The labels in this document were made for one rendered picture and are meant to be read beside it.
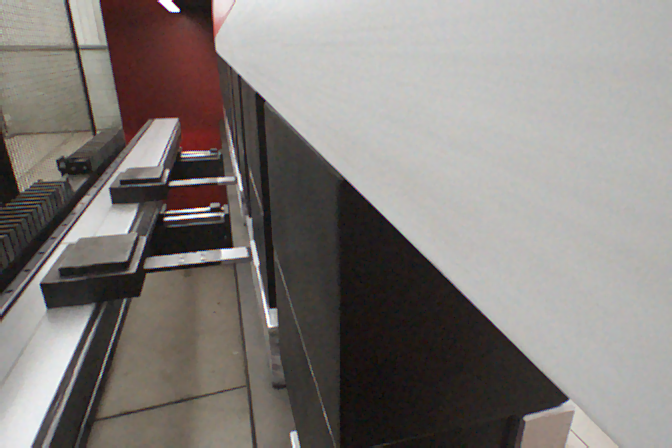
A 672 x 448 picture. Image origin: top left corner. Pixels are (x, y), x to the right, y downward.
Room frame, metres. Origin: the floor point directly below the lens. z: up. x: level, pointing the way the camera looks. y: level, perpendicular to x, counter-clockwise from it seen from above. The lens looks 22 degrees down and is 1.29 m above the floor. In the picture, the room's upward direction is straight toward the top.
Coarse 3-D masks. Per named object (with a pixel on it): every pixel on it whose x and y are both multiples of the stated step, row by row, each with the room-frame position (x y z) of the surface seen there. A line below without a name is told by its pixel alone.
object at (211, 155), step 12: (60, 156) 1.72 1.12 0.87; (180, 156) 1.79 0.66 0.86; (192, 156) 1.81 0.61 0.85; (204, 156) 1.83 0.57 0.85; (216, 156) 1.84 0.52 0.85; (60, 168) 1.67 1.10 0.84; (180, 168) 1.80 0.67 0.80; (192, 168) 1.81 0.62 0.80; (204, 168) 1.82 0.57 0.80; (216, 168) 1.83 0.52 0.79; (180, 180) 1.79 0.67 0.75
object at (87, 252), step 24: (96, 240) 0.55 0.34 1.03; (120, 240) 0.55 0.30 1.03; (144, 240) 0.58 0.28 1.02; (72, 264) 0.48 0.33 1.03; (96, 264) 0.48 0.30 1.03; (120, 264) 0.49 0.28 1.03; (144, 264) 0.54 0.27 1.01; (168, 264) 0.54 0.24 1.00; (192, 264) 0.54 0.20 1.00; (216, 264) 0.55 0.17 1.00; (48, 288) 0.46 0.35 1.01; (72, 288) 0.46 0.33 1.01; (96, 288) 0.47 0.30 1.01; (120, 288) 0.48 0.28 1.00
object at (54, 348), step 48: (144, 144) 1.43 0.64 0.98; (96, 192) 0.93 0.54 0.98; (48, 240) 0.66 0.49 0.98; (0, 336) 0.40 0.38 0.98; (48, 336) 0.40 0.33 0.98; (96, 336) 0.44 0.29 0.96; (0, 384) 0.33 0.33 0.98; (48, 384) 0.33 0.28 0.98; (96, 384) 0.41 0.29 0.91; (0, 432) 0.27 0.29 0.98; (48, 432) 0.29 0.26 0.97
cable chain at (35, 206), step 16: (32, 192) 0.76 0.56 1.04; (48, 192) 0.76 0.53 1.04; (64, 192) 0.81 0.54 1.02; (16, 208) 0.67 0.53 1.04; (32, 208) 0.68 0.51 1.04; (48, 208) 0.72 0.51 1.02; (0, 224) 0.61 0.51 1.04; (16, 224) 0.61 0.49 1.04; (32, 224) 0.65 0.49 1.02; (0, 240) 0.55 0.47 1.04; (16, 240) 0.58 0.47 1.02; (0, 256) 0.53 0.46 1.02; (0, 272) 0.52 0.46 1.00
